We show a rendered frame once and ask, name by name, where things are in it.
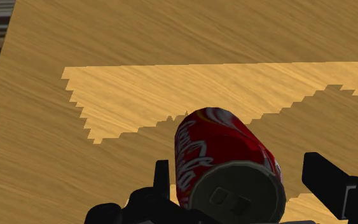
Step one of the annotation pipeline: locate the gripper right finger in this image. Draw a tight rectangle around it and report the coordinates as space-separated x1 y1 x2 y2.
301 151 358 224

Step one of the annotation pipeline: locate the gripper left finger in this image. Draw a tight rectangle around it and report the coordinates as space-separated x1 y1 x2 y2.
84 159 198 224

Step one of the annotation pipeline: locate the red soda can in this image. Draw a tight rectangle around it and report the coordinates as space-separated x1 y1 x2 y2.
174 106 287 224

